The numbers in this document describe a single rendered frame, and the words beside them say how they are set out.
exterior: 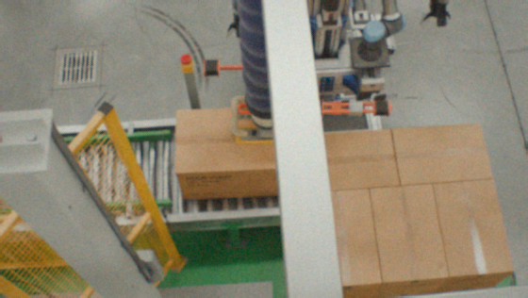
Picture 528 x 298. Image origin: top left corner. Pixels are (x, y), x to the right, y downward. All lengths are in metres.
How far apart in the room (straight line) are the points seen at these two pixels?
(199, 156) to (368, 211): 1.08
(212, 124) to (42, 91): 1.91
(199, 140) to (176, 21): 1.86
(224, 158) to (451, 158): 1.46
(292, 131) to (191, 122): 2.45
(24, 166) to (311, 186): 0.62
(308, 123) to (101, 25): 4.23
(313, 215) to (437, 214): 2.83
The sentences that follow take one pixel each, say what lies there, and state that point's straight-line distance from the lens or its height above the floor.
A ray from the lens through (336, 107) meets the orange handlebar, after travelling 3.44.
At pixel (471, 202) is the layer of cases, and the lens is 4.15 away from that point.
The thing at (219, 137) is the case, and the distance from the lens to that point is 3.71.
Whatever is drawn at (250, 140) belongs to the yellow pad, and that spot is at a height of 1.14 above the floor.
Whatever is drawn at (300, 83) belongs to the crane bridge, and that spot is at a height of 3.05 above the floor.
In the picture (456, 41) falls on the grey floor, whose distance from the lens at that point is 5.41.
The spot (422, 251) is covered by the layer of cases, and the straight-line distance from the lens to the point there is 3.97.
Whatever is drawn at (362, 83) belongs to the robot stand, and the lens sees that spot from 3.85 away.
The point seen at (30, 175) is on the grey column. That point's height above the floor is 2.98.
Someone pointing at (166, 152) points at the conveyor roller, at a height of 0.55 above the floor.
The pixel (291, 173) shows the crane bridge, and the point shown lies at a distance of 1.30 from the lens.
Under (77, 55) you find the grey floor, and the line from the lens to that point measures 5.37.
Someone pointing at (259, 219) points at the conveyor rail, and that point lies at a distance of 3.94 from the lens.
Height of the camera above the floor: 4.24
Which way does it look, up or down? 64 degrees down
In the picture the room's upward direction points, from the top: 3 degrees counter-clockwise
